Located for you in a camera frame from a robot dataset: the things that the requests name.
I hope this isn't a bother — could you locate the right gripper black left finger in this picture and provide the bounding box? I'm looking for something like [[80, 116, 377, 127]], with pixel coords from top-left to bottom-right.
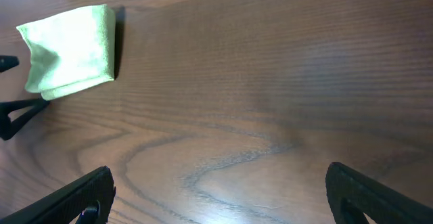
[[1, 166, 116, 224]]

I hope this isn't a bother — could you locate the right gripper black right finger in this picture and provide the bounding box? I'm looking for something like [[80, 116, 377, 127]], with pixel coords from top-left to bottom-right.
[[325, 162, 432, 224]]

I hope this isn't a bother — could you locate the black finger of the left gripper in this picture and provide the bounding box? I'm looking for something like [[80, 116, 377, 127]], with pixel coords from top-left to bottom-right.
[[0, 98, 51, 141], [0, 55, 19, 72]]

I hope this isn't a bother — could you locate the green microfiber cloth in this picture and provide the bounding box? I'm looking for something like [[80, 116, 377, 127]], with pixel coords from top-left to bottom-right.
[[16, 4, 116, 100]]

